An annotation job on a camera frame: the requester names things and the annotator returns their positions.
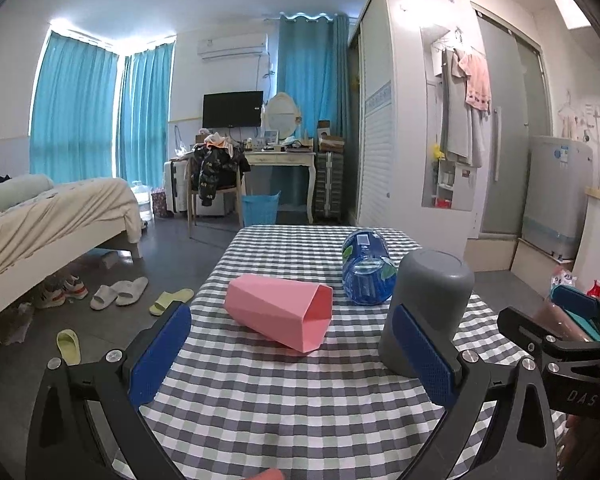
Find pink hanging towel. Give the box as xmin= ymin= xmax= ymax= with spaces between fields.
xmin=457 ymin=52 xmax=492 ymax=114

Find bed with beige blanket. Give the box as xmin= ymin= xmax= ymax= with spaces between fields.
xmin=0 ymin=175 xmax=144 ymax=333

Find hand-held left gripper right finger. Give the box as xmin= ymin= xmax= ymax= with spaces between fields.
xmin=391 ymin=304 xmax=562 ymax=480

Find brown translucent cup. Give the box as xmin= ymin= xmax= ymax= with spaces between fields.
xmin=532 ymin=300 xmax=588 ymax=342

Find grey checkered tablecloth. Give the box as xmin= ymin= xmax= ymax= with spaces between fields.
xmin=110 ymin=225 xmax=571 ymax=480

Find blue curtain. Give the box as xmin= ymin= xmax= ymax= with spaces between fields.
xmin=29 ymin=30 xmax=120 ymax=187
xmin=117 ymin=42 xmax=175 ymax=190
xmin=278 ymin=12 xmax=351 ymax=207

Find pink cup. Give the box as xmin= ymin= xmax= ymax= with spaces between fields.
xmin=225 ymin=274 xmax=335 ymax=357

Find pink gift bag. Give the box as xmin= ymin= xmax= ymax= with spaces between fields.
xmin=151 ymin=189 xmax=174 ymax=219

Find pale green pillow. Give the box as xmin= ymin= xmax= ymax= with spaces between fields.
xmin=0 ymin=175 xmax=56 ymax=222

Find green slipper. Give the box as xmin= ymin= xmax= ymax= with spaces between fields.
xmin=56 ymin=329 xmax=83 ymax=366
xmin=149 ymin=288 xmax=195 ymax=317

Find blue water bottle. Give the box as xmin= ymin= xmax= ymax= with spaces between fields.
xmin=341 ymin=228 xmax=398 ymax=306

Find black television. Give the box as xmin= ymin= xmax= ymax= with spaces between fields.
xmin=202 ymin=91 xmax=264 ymax=129

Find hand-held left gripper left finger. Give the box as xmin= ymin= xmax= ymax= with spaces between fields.
xmin=25 ymin=302 xmax=193 ymax=480

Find white air conditioner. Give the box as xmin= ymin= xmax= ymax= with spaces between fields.
xmin=196 ymin=33 xmax=270 ymax=61

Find grey hanging garment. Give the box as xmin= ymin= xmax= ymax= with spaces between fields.
xmin=440 ymin=50 xmax=482 ymax=167

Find grey cup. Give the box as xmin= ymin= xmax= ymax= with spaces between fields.
xmin=378 ymin=248 xmax=476 ymax=380

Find clear water jug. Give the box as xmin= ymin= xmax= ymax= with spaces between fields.
xmin=130 ymin=180 xmax=154 ymax=221

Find white slipper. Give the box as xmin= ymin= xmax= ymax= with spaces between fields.
xmin=116 ymin=276 xmax=149 ymax=307
xmin=90 ymin=284 xmax=119 ymax=311

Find white wardrobe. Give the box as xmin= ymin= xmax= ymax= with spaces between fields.
xmin=347 ymin=0 xmax=487 ymax=257

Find frosted glass sliding door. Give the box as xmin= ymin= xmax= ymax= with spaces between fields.
xmin=472 ymin=7 xmax=554 ymax=237

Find dark jacket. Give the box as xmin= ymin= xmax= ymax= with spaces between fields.
xmin=187 ymin=144 xmax=251 ymax=207

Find red white packet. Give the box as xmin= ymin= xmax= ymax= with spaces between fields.
xmin=550 ymin=266 xmax=582 ymax=291

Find person's right hand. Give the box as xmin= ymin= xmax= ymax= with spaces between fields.
xmin=560 ymin=414 xmax=597 ymax=472

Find white dressing table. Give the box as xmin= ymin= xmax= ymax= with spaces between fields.
xmin=243 ymin=151 xmax=317 ymax=225

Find white suitcase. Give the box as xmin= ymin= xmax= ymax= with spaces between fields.
xmin=163 ymin=159 xmax=191 ymax=214

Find oval vanity mirror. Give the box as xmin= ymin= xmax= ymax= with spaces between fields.
xmin=264 ymin=92 xmax=301 ymax=134

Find blue waste bin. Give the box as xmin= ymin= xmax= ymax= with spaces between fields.
xmin=241 ymin=190 xmax=282 ymax=226

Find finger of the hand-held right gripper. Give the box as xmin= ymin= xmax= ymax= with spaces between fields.
xmin=551 ymin=284 xmax=600 ymax=346
xmin=497 ymin=306 xmax=573 ymax=361

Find white orange sneakers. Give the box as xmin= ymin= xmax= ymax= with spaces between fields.
xmin=32 ymin=279 xmax=89 ymax=309

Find grey washing machine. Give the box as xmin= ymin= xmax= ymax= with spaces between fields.
xmin=522 ymin=135 xmax=594 ymax=262

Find dark drawer cabinet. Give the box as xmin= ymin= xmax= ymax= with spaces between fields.
xmin=313 ymin=151 xmax=345 ymax=224

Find wooden chair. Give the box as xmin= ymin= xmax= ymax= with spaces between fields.
xmin=187 ymin=160 xmax=246 ymax=228

